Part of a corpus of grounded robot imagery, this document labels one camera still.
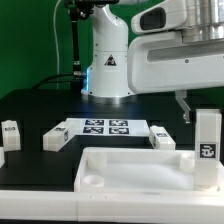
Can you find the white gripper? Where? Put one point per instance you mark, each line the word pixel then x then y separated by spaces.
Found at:
pixel 179 46

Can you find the white desk tabletop tray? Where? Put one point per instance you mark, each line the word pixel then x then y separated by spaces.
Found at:
pixel 126 170

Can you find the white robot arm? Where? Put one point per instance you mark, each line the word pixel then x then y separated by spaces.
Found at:
pixel 107 76

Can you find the white marker sheet with tags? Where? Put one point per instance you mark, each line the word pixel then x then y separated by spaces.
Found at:
pixel 109 127

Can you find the white front fence bar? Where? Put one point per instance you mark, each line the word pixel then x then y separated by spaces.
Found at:
pixel 150 207

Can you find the white left fence piece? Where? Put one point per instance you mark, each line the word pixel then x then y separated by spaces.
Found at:
pixel 2 158

